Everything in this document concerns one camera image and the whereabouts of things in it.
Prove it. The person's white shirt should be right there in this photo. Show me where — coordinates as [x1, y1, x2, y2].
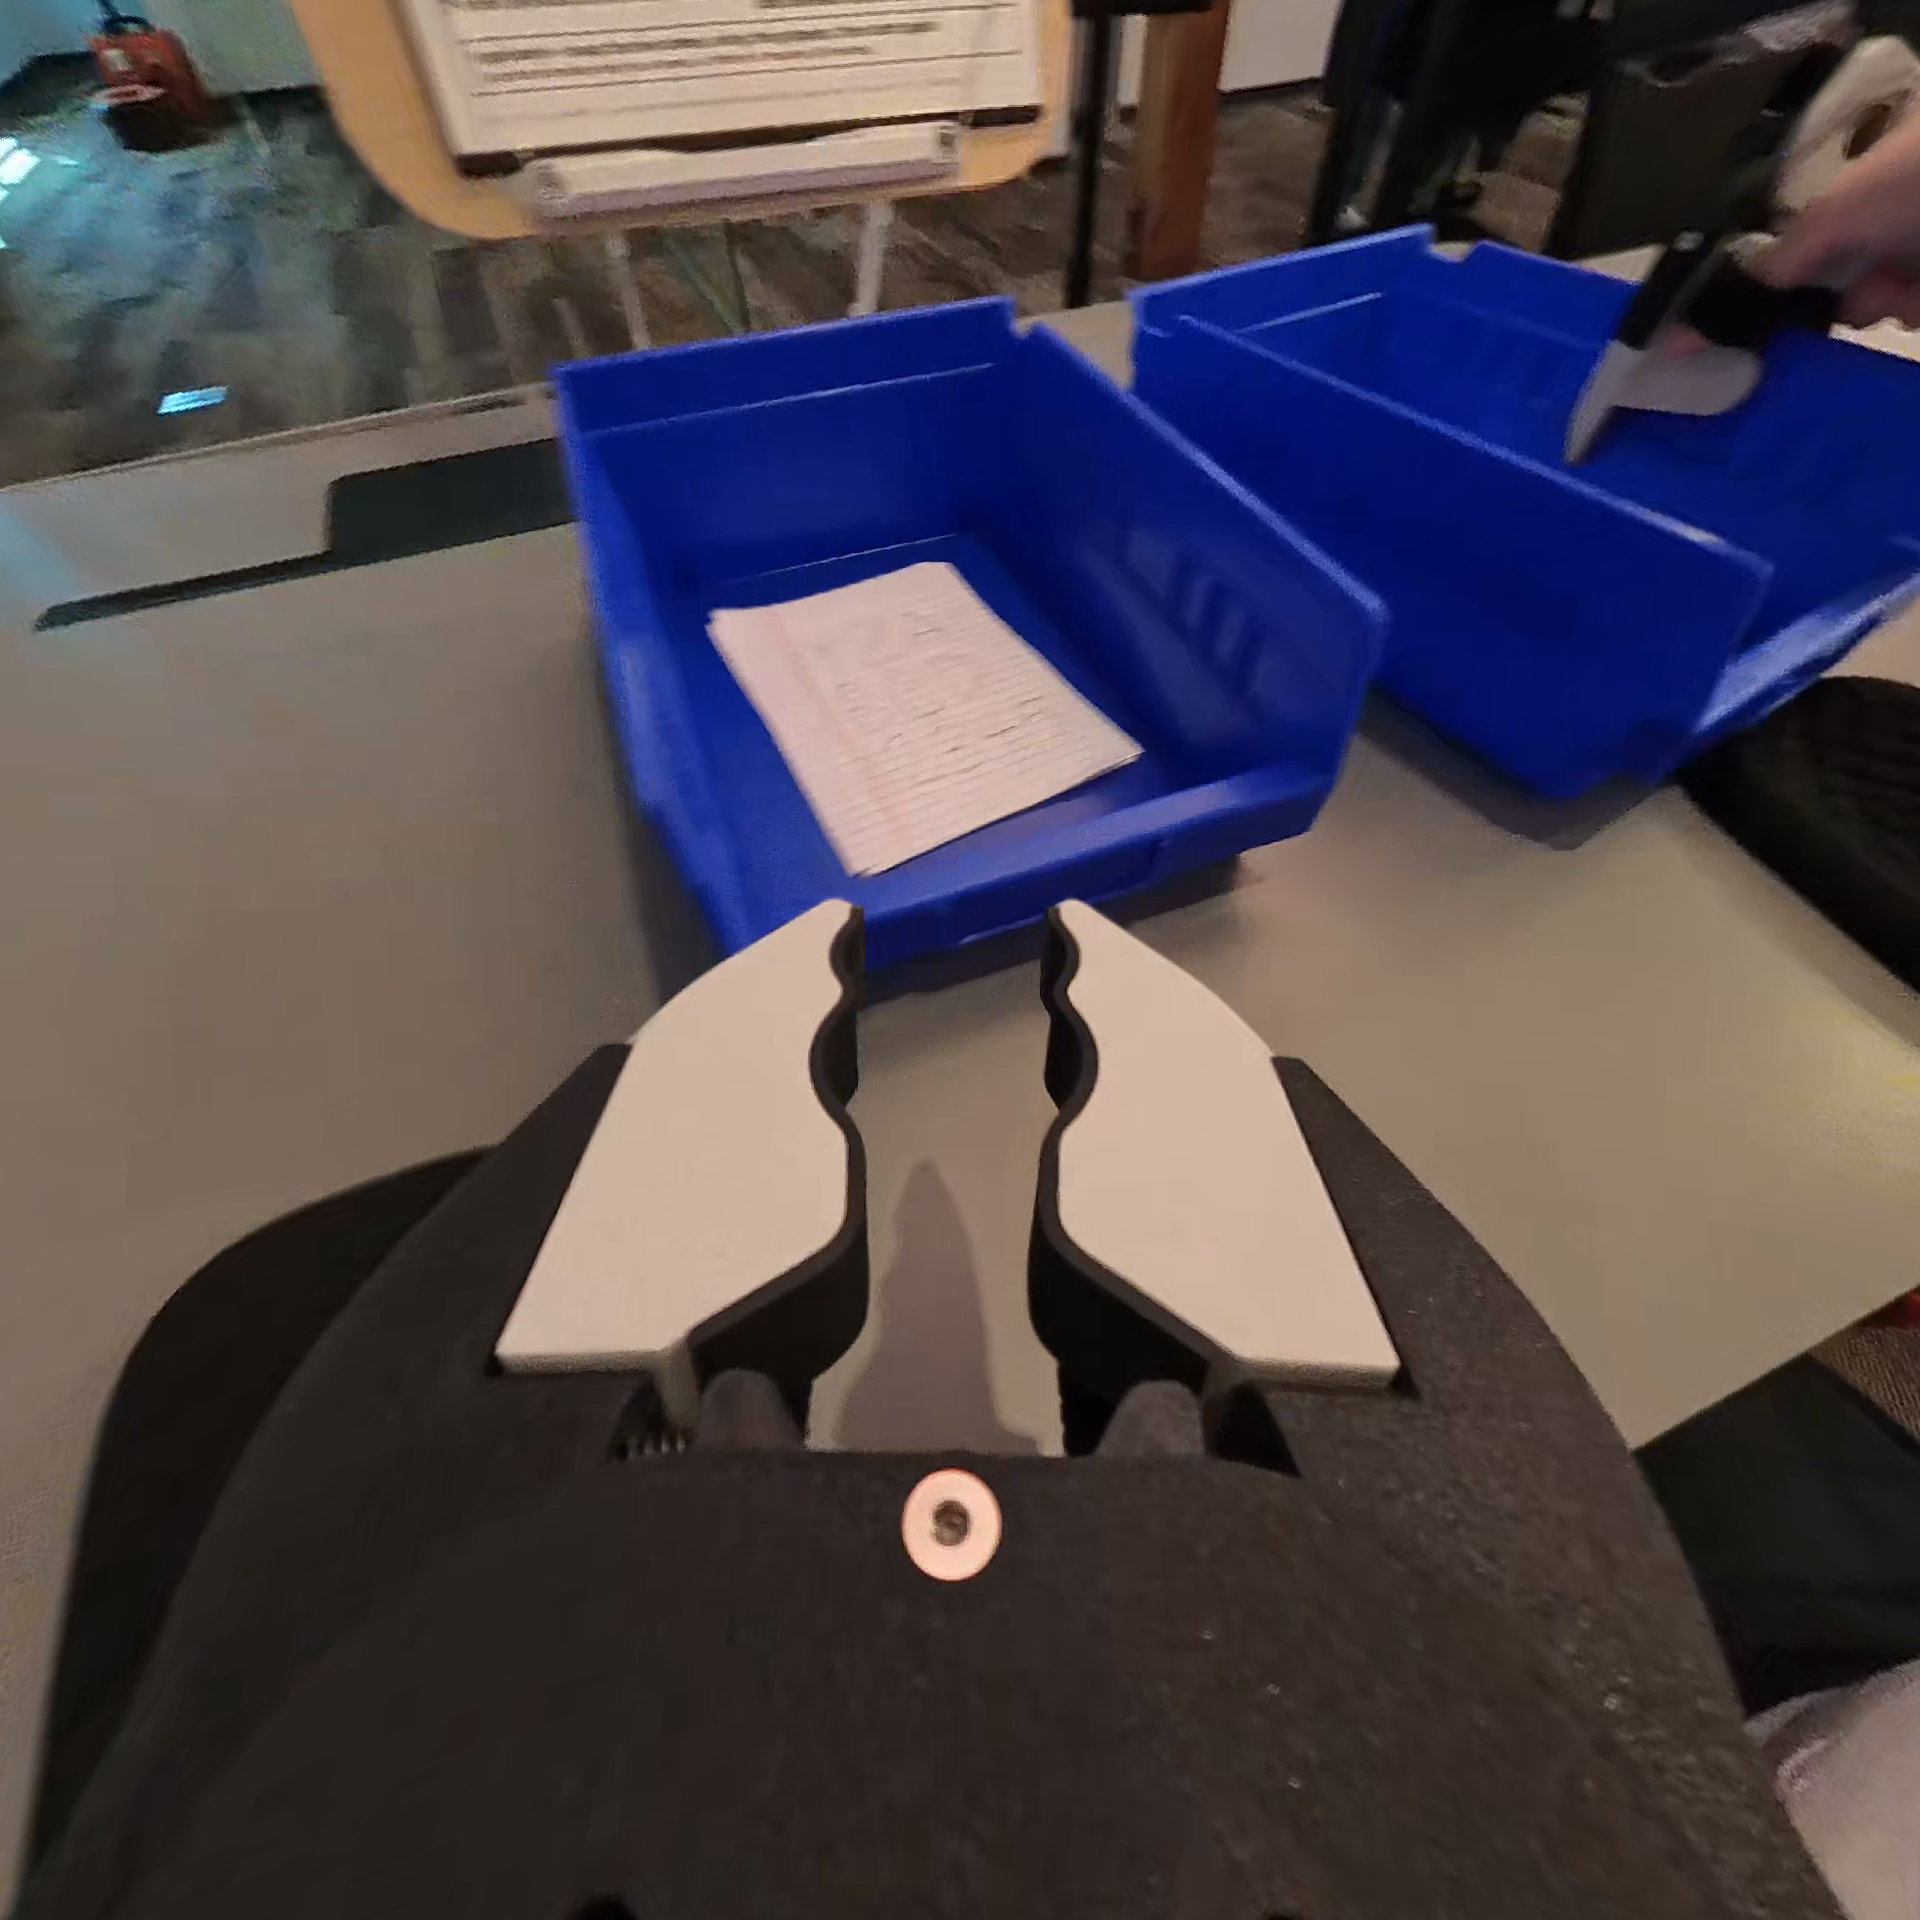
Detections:
[1747, 1657, 1920, 1920]

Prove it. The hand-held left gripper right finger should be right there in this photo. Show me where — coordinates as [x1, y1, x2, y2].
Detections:
[1029, 901, 1403, 1456]

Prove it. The blue plastic bin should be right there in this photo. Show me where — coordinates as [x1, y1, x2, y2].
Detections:
[1126, 221, 1920, 799]
[551, 295, 1390, 969]

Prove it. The wooden post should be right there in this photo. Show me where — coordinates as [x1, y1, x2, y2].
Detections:
[1125, 0, 1231, 281]

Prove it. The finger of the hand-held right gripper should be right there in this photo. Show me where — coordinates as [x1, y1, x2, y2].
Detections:
[1564, 333, 1761, 471]

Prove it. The wooden board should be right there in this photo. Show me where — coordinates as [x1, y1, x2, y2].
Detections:
[285, 0, 1075, 241]

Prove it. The black table leg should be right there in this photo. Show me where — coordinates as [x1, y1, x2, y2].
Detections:
[1059, 0, 1125, 310]

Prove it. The handwritten paper pile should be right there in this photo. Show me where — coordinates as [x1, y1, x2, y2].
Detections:
[703, 560, 1150, 880]

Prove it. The red floor object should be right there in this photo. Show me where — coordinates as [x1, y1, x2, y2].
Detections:
[86, 0, 234, 153]

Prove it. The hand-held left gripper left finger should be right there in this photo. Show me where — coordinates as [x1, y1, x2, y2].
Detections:
[492, 903, 873, 1454]

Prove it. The person's right hand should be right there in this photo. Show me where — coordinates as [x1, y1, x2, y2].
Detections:
[1751, 139, 1920, 327]

